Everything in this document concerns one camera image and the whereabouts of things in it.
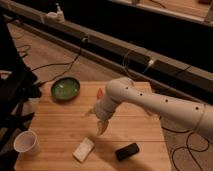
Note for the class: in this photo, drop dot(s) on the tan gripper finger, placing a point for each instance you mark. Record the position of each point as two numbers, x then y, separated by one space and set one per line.
102 126
90 112

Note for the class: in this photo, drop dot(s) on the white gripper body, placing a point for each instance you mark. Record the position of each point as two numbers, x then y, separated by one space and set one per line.
105 107

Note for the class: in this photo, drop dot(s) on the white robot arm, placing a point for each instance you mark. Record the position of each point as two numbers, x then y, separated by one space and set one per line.
197 117

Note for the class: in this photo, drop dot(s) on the green ceramic bowl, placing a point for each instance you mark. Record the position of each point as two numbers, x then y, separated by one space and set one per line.
65 89

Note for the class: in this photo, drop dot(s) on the small orange carrot toy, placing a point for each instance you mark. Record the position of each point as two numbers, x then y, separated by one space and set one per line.
99 93

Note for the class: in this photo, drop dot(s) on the white rectangular sponge block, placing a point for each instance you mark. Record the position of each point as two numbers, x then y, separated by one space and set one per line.
83 149

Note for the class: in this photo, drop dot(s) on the black smartphone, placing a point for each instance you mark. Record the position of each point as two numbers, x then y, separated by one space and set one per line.
127 151

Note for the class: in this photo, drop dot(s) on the black chair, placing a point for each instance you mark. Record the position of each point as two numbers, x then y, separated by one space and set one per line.
15 90

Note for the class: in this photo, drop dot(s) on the long dark metal rail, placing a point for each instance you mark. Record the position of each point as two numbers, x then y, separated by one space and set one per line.
181 45

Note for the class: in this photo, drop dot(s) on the white device on rail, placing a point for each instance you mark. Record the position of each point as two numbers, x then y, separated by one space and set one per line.
58 15

